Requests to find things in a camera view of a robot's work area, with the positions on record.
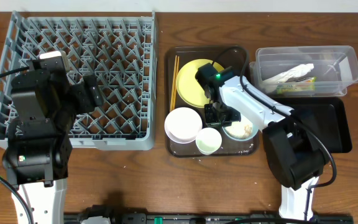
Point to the white napkin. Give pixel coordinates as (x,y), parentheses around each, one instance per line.
(295,72)

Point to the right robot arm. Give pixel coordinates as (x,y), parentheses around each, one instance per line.
(295,155)

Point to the rice food waste pile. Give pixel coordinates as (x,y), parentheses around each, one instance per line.
(239,130)

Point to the pink white bowl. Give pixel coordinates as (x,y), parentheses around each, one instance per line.
(182,125)

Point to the grey plastic dish rack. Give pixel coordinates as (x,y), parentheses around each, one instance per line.
(121,52)

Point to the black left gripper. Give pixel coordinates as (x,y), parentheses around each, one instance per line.
(89,94)

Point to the wooden chopstick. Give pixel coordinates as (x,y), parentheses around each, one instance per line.
(176,78)
(172,100)

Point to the dark brown serving tray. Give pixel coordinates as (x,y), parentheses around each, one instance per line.
(234,58)

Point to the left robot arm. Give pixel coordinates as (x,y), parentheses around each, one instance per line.
(36,158)

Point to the light blue bowl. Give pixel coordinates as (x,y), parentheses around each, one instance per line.
(244,119)

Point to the wooden chopstick right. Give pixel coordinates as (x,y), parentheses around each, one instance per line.
(176,78)

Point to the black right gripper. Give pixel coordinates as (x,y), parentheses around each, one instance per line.
(211,122)

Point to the clear plastic waste bin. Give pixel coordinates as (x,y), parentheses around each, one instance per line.
(335,69)

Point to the green orange snack wrapper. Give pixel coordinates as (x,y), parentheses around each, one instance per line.
(306,84)

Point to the yellow plate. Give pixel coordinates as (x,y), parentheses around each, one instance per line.
(187,86)

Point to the wooden chopstick left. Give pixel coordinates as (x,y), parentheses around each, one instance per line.
(172,100)

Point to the small white cup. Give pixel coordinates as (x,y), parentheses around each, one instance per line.
(208,140)

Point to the black waste tray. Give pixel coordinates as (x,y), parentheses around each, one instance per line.
(331,121)

